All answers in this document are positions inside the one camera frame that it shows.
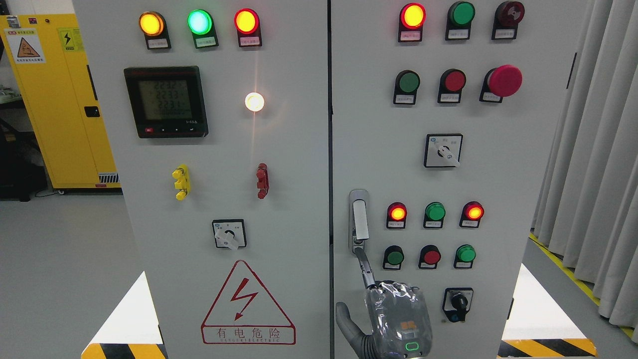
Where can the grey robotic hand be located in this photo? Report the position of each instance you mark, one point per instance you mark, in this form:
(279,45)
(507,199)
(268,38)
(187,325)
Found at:
(399,319)

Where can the silver cabinet door handle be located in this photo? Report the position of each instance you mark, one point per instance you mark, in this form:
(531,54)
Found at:
(358,224)

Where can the green push button lower left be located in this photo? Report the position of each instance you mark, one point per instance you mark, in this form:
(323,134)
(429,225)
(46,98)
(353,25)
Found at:
(393,258)

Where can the green push button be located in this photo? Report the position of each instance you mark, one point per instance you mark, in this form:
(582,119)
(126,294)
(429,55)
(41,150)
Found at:
(405,89)
(393,258)
(464,257)

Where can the red push button lower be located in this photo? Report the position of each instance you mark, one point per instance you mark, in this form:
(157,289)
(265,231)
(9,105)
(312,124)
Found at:
(429,257)

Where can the red push button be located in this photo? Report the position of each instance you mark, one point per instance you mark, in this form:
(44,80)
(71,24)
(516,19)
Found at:
(429,257)
(452,82)

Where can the green push button lower right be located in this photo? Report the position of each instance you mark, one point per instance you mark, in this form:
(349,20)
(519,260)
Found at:
(464,257)

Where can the red lit lamp middle left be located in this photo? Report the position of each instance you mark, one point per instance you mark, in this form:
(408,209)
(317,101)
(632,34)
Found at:
(396,216)

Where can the red lit lamp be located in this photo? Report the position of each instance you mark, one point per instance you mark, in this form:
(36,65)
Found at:
(396,216)
(471,215)

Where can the green lamp middle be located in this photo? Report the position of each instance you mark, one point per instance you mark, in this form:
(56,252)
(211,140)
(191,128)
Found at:
(434,216)

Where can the red lit lamp middle right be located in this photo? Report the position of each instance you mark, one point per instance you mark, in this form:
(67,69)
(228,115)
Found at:
(471,215)

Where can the red electric hazard warning sticker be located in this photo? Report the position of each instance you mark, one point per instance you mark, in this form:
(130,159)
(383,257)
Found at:
(245,313)

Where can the red terminal connector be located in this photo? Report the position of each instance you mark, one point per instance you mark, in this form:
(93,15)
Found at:
(262,180)

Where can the grey curtain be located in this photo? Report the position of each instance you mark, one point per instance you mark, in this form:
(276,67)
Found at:
(587,210)

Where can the grey electrical cabinet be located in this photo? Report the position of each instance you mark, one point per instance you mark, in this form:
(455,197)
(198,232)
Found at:
(327,70)

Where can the green push button upper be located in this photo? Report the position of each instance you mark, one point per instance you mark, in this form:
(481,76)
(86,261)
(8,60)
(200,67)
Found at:
(405,89)

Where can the red push button upper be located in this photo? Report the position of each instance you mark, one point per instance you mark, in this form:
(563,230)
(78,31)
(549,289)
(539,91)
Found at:
(452,82)

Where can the red emergency stop button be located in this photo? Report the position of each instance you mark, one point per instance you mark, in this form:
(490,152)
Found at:
(499,83)

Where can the yellow terminal connector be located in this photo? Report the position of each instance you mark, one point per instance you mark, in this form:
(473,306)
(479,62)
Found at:
(182,182)

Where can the white lit indicator lamp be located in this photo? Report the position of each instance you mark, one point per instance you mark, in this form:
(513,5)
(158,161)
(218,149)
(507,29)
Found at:
(254,101)

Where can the red indicator lamp top right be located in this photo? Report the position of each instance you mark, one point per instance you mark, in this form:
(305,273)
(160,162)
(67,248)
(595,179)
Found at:
(411,20)

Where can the red indicator lamp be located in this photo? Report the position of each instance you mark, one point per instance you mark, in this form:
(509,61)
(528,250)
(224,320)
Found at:
(247,23)
(411,20)

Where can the green indicator lamp top right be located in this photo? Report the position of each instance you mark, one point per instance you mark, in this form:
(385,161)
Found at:
(459,21)

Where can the green indicator lamp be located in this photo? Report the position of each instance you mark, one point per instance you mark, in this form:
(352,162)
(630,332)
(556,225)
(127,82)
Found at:
(202,29)
(459,21)

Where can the black digital power meter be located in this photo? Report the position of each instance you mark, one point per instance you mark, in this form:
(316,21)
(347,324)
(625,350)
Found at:
(167,102)

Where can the dark red buzzer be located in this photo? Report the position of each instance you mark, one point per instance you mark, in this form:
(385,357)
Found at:
(506,20)

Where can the red indicator lamp top left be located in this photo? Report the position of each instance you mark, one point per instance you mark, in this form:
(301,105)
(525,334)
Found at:
(247,23)

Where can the green indicator lamp top left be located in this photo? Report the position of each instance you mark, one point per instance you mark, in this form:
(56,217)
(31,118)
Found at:
(202,29)

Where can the orange indicator lamp top left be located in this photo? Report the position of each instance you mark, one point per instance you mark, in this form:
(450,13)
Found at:
(155,30)

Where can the yellow safety cabinet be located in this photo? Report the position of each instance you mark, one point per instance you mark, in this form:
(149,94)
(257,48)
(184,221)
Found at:
(49,60)

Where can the black knob selector switch bottom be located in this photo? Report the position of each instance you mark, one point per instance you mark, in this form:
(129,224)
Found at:
(457,303)

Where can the right door upper selector switch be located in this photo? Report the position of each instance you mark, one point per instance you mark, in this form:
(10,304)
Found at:
(443,150)

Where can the door selector switch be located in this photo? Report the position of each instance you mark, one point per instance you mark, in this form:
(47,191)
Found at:
(229,233)
(443,150)

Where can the left door selector switch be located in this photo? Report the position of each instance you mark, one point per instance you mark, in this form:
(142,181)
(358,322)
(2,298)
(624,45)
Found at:
(229,233)

